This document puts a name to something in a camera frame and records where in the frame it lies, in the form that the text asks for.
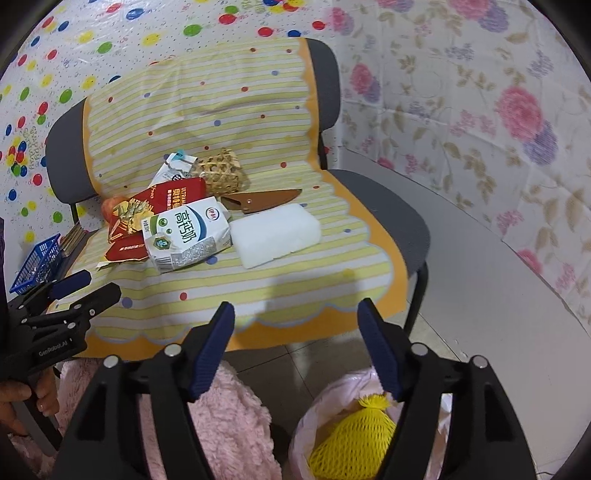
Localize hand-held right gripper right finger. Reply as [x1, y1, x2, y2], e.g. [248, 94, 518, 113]
[358, 298, 539, 480]

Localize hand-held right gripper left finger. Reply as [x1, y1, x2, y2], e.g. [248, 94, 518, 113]
[39, 301, 237, 480]

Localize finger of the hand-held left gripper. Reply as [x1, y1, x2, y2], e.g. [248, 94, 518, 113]
[9, 270, 92, 311]
[28, 283, 122, 331]

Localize bin with pink bag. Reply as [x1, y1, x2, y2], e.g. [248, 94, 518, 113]
[288, 364, 455, 480]

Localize white green milk carton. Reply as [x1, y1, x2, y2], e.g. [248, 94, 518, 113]
[141, 196, 234, 274]

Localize white foam block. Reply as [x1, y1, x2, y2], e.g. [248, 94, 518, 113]
[229, 203, 322, 270]

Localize white printed packet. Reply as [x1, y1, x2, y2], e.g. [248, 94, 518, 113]
[150, 151, 197, 188]

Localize person's left hand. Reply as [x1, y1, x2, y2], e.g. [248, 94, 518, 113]
[0, 369, 61, 438]

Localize blue plastic basket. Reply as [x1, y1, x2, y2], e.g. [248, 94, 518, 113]
[9, 234, 63, 294]

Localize pink fluffy rug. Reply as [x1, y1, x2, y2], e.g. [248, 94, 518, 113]
[9, 357, 282, 480]

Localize red apple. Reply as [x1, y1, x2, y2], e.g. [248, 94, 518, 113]
[102, 196, 128, 223]

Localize yellow foam net sleeve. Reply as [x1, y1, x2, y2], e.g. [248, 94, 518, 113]
[308, 394, 398, 480]

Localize yellow striped dotted cloth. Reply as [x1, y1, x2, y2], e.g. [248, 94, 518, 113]
[60, 37, 409, 361]

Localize grey chair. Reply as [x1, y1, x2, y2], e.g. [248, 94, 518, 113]
[45, 38, 430, 342]

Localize woven bamboo basket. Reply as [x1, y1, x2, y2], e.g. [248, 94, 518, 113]
[191, 148, 247, 195]

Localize polka dot wall sheet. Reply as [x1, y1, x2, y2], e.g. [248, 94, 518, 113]
[0, 0, 334, 243]

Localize floral wall sheet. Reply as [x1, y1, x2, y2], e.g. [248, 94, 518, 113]
[323, 0, 591, 324]

